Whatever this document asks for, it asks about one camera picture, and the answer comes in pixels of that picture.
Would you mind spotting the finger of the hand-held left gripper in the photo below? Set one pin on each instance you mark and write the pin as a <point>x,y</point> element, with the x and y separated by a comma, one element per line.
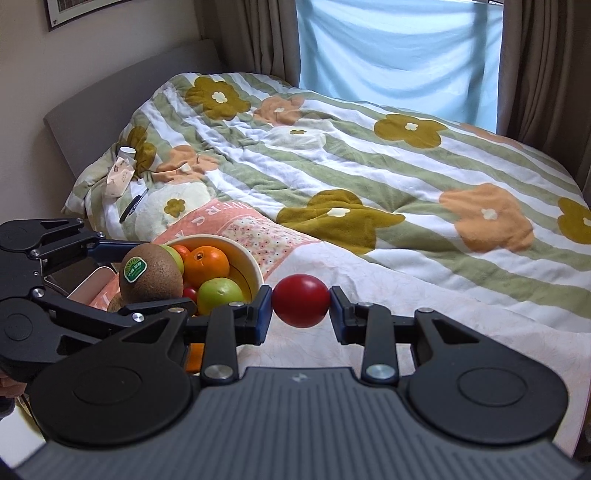
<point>92,318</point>
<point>111,251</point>

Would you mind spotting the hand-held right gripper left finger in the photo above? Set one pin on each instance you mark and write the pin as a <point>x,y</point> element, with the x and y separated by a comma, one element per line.
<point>264,309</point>

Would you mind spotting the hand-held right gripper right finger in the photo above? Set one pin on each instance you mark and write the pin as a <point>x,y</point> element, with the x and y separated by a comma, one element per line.
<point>334,314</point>

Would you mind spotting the white bowl with duck print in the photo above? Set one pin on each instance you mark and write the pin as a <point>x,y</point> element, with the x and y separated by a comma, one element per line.
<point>251,277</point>

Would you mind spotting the red cherry tomato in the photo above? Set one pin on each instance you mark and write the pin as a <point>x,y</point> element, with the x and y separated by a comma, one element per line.
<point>300,300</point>
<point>190,293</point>

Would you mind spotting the large green apple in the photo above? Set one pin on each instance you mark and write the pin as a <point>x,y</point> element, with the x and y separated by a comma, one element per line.
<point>219,295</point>

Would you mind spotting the brown kiwi with green sticker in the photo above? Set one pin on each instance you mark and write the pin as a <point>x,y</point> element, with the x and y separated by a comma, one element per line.
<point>157,277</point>

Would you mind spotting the small green apple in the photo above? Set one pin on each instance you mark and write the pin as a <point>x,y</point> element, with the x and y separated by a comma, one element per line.
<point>174,258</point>

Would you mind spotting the large orange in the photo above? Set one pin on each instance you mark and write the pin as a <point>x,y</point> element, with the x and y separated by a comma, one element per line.
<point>207,267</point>

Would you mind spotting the person's left hand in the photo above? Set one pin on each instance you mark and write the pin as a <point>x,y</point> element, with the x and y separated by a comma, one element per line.
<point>11,386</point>

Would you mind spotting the black pen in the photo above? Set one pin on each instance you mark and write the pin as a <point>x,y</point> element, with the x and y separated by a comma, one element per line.
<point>134,205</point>

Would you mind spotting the beige snack packet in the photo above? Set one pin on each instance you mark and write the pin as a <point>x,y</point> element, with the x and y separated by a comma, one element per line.
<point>117,177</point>

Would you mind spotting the pink white bed cover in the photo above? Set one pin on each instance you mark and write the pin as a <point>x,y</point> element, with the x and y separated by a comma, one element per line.
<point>415,332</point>

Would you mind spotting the white paper cup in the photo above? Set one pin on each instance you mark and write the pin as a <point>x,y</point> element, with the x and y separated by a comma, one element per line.
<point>126,152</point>

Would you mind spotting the striped floral quilt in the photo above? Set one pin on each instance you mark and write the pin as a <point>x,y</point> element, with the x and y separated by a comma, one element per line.
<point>369,184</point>

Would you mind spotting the grey headboard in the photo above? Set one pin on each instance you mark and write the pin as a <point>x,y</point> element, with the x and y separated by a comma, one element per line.
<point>92,115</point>

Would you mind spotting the brown curtain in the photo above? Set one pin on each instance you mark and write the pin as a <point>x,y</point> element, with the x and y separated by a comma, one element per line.
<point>545,69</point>
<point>249,37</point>

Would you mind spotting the light blue cloth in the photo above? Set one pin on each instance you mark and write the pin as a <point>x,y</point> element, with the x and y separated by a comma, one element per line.
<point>397,60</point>

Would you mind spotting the framed wall picture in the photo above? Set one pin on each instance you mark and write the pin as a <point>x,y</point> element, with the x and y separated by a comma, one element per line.
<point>115,9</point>

